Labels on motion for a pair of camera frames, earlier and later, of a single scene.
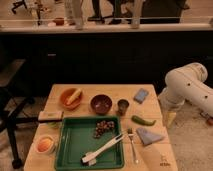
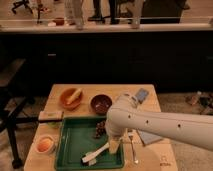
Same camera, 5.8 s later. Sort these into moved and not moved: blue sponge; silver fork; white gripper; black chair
Moved: white gripper
Not moved: blue sponge; black chair; silver fork
